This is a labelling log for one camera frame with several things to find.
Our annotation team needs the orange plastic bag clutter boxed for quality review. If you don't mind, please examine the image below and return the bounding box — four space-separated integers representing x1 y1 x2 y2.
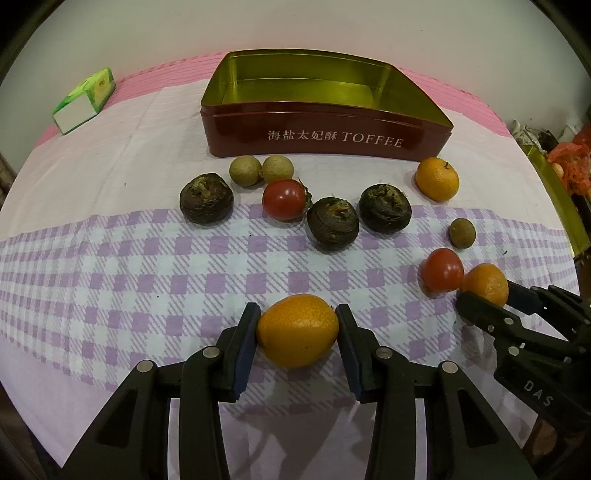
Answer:
548 124 590 196

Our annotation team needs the red tomato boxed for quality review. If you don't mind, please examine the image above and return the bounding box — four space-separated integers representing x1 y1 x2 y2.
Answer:
263 179 308 222
421 248 464 293

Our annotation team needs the orange mandarin with stem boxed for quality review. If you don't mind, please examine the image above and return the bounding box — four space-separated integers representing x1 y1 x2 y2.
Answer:
415 157 460 203

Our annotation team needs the red toffee tin box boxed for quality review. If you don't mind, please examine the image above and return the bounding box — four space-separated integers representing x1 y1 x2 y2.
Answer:
200 49 454 161

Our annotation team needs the large orange front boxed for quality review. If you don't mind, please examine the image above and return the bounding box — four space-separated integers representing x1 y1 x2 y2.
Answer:
257 294 339 369

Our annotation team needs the tan longan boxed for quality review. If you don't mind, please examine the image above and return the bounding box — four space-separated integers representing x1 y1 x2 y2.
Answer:
262 155 294 183
229 155 262 188

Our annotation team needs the green tissue box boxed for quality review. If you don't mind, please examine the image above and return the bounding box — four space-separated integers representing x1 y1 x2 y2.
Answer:
52 68 116 135

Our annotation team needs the green longan lone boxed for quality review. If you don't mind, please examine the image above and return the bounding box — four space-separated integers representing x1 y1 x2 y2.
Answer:
448 218 477 249

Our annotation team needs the dark brown fruit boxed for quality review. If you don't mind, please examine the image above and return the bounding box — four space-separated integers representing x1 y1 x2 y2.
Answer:
179 173 235 225
359 184 412 234
307 197 360 251

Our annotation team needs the pink purple checkered tablecloth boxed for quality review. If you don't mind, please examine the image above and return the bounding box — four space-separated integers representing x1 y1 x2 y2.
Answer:
1 54 578 462

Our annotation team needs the gold tin lid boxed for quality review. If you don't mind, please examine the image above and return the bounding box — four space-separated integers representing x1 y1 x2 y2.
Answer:
522 145 590 257

